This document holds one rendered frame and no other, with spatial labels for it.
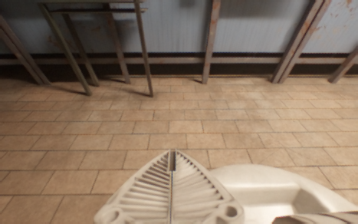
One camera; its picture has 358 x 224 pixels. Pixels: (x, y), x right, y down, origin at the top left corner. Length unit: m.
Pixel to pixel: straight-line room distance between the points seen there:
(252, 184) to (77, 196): 0.79
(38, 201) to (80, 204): 0.21
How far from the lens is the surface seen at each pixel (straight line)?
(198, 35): 1.32
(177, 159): 0.17
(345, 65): 2.12
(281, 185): 0.51
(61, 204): 0.95
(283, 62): 1.65
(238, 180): 0.46
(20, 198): 1.09
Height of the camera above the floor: 0.76
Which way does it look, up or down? 43 degrees down
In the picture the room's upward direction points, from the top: straight up
